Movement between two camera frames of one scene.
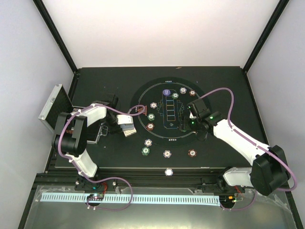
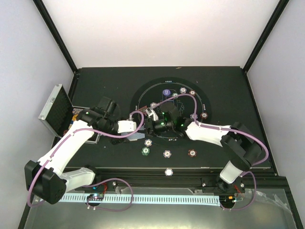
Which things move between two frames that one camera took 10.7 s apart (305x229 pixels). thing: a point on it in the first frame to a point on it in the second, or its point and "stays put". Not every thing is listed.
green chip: (175, 95) stays put
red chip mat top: (192, 93) stays put
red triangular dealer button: (145, 110) stays put
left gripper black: (113, 130) to (115, 140)
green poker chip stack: (145, 150) stays put
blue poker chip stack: (167, 153) stays put
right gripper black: (184, 125) to (150, 127)
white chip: (168, 171) stays put
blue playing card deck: (127, 126) to (136, 136)
